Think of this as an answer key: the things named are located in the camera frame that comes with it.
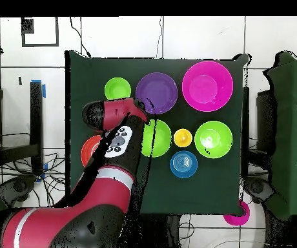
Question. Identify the orange-red plastic bowl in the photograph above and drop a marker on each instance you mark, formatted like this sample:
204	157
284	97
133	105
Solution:
89	152

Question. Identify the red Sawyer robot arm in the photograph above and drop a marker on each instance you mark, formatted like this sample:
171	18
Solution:
112	191

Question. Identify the yellow plastic cup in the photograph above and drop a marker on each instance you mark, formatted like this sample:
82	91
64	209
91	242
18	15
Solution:
182	138

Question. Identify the purple plastic bowl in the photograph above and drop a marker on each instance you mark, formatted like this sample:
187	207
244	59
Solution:
161	90

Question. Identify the blue plastic bowl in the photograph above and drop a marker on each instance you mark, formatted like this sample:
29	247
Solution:
183	171

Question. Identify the small green plastic bowl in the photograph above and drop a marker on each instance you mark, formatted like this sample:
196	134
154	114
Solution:
117	87

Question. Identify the large pink plastic bowl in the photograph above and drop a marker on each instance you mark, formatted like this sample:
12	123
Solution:
207	86

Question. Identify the dark green tablecloth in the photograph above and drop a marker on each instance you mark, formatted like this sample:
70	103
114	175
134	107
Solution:
210	186

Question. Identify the black chair base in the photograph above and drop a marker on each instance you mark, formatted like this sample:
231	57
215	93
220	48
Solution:
20	186
258	188

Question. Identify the pink bowl on floor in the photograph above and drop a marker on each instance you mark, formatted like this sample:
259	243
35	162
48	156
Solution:
237	221

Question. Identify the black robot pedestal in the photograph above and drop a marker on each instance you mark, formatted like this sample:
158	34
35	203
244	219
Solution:
173	232

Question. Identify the dark square frame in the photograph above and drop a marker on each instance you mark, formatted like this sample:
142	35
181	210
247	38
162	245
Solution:
56	33

